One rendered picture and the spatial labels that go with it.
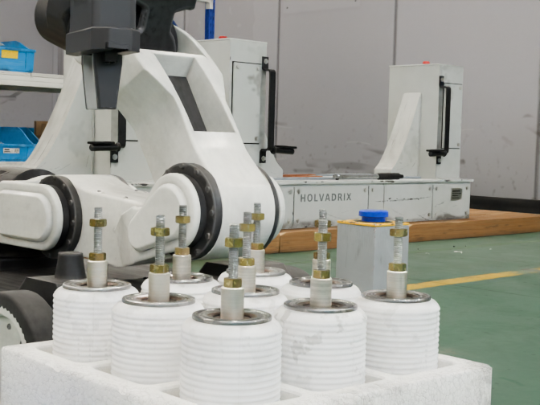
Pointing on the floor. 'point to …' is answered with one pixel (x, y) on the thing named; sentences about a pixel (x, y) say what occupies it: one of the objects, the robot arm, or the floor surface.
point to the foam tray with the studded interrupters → (9, 361)
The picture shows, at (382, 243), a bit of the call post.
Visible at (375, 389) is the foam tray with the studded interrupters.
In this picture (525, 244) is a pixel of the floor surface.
